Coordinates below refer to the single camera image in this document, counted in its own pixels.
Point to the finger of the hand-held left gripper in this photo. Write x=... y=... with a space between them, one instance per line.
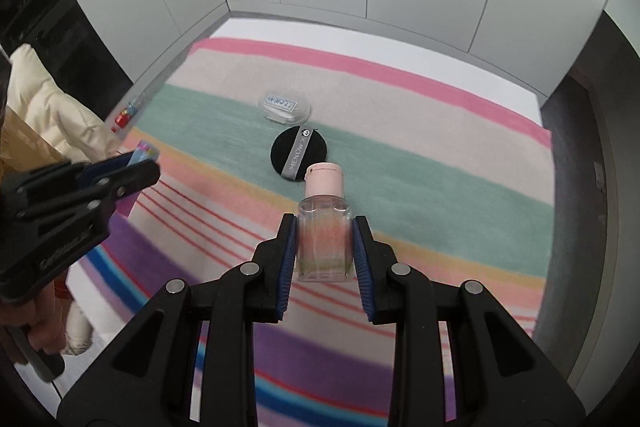
x=105 y=168
x=132 y=182

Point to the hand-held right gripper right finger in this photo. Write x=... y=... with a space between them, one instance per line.
x=365 y=267

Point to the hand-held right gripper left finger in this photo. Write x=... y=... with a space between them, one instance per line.
x=285 y=267

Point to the small blue patterned tube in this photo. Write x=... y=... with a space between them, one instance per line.
x=145 y=152

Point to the clear bottle with pink cap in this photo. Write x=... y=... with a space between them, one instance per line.
x=325 y=237

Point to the brown cardboard box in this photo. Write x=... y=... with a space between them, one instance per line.
x=25 y=142

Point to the person's left hand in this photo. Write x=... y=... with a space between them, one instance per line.
x=35 y=324

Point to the small red item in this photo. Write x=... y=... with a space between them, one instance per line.
x=122 y=119

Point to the cream padded chair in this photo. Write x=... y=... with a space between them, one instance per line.
x=55 y=107

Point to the black powder puff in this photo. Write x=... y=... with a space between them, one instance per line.
x=290 y=147

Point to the striped colourful blanket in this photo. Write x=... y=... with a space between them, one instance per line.
x=425 y=157

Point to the black cabinet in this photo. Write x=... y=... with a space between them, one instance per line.
x=60 y=22

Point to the clear plastic case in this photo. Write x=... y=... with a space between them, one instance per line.
x=282 y=112

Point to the wall socket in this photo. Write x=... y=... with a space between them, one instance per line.
x=598 y=176

